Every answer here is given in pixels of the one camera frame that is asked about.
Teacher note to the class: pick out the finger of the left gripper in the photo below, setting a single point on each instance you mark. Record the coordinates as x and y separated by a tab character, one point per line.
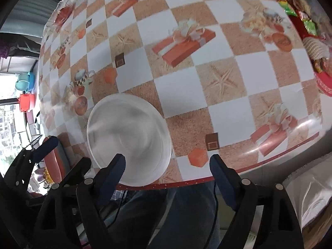
14	185
58	217

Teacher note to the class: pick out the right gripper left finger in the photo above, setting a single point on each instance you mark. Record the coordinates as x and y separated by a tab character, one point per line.
95	192

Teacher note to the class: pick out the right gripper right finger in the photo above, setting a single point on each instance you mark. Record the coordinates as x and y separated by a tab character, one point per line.
279	226

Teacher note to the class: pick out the pink square plate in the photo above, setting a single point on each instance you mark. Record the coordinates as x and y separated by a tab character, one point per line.
57	164

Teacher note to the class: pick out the white foam bowl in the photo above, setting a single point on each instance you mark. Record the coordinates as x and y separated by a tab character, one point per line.
131	126

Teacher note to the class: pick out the checkered blue cloth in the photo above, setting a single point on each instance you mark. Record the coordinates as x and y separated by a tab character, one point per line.
119	195

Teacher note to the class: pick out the gold foil bag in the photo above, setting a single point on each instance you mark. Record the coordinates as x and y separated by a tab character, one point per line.
47	177

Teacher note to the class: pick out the white fabric cushion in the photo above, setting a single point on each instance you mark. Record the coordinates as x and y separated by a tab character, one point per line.
309	189

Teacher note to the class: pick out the teal plastic basin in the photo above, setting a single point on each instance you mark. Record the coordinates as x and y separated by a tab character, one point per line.
22	83

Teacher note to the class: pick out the blue plastic basin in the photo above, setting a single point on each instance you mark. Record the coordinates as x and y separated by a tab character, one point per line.
31	81

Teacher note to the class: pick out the snack packets pile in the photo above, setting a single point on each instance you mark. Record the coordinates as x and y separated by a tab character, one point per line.
315	33

